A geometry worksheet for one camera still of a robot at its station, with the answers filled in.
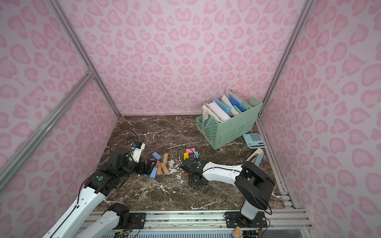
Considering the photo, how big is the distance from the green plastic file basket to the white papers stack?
0.05 feet

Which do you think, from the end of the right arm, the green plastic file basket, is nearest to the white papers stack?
the green plastic file basket

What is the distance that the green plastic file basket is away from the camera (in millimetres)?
841

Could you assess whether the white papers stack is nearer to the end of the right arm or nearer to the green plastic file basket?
the green plastic file basket

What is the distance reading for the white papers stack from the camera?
84cm
